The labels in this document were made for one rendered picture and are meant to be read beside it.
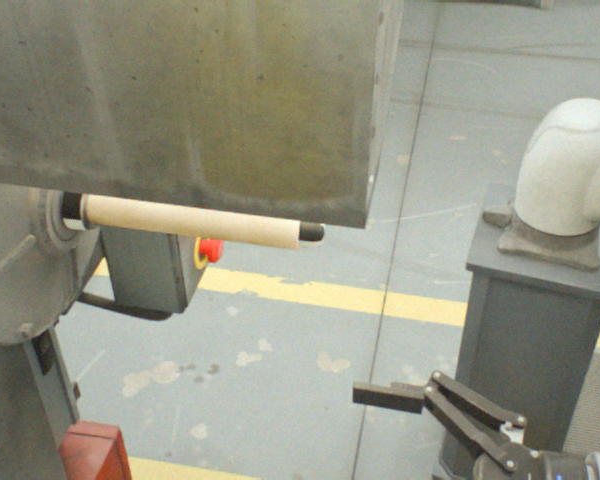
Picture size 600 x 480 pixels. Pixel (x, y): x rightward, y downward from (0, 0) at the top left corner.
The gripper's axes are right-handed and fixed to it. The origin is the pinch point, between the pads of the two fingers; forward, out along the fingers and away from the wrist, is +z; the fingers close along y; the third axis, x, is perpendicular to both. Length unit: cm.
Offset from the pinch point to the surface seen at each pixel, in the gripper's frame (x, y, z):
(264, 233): 22.1, 7.2, 8.7
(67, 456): -43, 13, 47
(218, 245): -8.8, 30.6, 23.2
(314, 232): 22.2, 7.8, 4.6
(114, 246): -3.5, 23.9, 34.0
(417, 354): -118, 90, -5
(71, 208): 22.6, 6.7, 24.9
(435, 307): -121, 110, -9
